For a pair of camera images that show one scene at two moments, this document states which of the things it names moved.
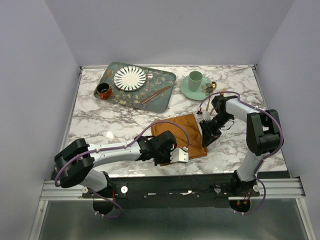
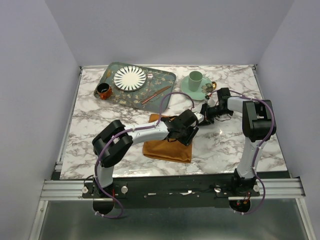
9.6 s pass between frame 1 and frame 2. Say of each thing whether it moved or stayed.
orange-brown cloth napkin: moved
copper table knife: stayed
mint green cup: stayed
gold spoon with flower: stayed
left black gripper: moved
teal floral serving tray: stayed
